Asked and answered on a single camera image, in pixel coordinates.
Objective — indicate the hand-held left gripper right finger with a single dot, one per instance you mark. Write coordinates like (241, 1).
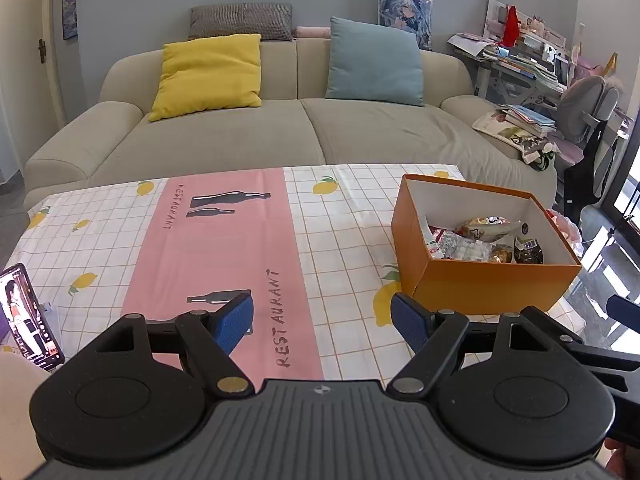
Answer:
(410, 320)

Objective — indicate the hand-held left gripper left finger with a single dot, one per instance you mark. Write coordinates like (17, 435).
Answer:
(235, 320)

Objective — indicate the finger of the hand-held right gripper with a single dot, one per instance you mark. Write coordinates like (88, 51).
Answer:
(625, 315)
(615, 360)

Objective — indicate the orange cardboard box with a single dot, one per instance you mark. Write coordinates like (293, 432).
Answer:
(490, 285)

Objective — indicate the clear snack packet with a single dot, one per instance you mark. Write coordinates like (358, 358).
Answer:
(465, 249)

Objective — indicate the clear bag of yellow snacks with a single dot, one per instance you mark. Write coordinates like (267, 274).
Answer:
(501, 255)

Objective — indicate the black snack packet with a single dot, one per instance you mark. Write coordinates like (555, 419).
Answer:
(529, 255)

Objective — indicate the pink bagged trash bin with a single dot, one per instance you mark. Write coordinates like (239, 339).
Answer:
(567, 227)

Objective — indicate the checked pink tablecloth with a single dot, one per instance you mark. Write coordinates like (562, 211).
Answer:
(340, 240)

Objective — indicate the black garment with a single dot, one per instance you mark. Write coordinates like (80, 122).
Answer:
(582, 180)

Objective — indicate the beige sofa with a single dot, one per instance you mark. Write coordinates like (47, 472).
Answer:
(225, 140)

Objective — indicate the clear phone stand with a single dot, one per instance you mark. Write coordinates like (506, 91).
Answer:
(50, 320)

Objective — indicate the printed tote bag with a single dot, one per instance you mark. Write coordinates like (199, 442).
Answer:
(535, 147)

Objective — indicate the smartphone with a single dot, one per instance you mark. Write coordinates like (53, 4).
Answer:
(25, 320)

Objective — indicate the grey desk chair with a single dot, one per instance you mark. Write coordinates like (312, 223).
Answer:
(582, 105)

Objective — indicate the stack of books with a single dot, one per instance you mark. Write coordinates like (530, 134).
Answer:
(525, 117)

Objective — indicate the yellow pillow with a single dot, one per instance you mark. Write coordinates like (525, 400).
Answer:
(205, 75)

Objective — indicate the white desk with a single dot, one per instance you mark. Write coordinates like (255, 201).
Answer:
(487, 85)

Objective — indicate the white tablet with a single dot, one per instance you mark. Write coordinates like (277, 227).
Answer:
(561, 70)

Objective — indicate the teal pillow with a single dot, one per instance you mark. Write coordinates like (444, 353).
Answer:
(375, 60)

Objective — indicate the desk shelf organizer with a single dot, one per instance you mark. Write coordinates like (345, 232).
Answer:
(537, 35)

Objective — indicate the pink bolster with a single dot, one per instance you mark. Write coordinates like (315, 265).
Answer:
(312, 31)

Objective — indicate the grey checked pillow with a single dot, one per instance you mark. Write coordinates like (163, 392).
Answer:
(240, 20)

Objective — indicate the white door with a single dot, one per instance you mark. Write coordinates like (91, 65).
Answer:
(20, 100)

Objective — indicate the red hanging ornament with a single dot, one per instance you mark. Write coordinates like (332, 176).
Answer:
(511, 25)

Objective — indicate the printed figure pillow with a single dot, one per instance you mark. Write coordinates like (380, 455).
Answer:
(405, 7)

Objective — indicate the yellow wooden frame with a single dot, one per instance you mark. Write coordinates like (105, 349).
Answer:
(610, 62)

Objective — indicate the wall poster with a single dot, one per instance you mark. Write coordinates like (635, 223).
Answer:
(70, 5)

